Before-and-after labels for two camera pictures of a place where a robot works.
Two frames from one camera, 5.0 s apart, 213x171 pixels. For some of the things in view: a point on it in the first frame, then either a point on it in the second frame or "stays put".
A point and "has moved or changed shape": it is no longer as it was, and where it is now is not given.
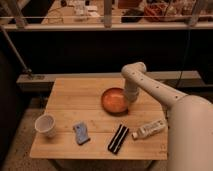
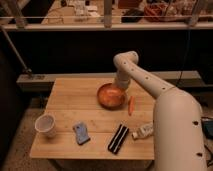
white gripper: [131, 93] → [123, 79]
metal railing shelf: [40, 15] stays put
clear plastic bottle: [150, 129] stays put
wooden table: [75, 125] stays put
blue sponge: [81, 132] stays put
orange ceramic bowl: [114, 101] has moved or changed shape
